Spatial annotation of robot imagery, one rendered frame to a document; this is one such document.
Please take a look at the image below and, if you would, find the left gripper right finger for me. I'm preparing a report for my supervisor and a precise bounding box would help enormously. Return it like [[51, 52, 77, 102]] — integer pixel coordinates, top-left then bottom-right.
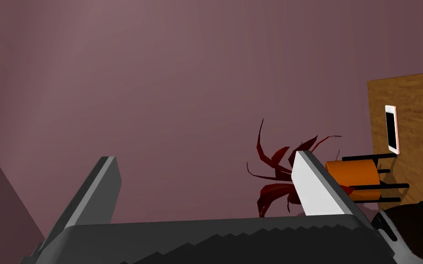
[[291, 149, 373, 225]]

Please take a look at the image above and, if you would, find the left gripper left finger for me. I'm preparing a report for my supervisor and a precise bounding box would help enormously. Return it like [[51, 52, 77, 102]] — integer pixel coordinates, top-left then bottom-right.
[[42, 155, 122, 246]]

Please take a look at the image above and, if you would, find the red plant in orange pot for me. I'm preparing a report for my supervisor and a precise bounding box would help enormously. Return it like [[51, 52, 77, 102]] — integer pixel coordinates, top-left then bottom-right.
[[246, 117, 410, 219]]

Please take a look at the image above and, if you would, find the white phone with black screen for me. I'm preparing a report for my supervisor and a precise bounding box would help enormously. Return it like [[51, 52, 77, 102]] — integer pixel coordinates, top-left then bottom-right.
[[384, 104, 401, 155]]

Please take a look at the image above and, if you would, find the brown wooden table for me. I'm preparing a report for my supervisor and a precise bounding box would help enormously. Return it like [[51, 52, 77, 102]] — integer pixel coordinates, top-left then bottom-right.
[[367, 70, 423, 211]]

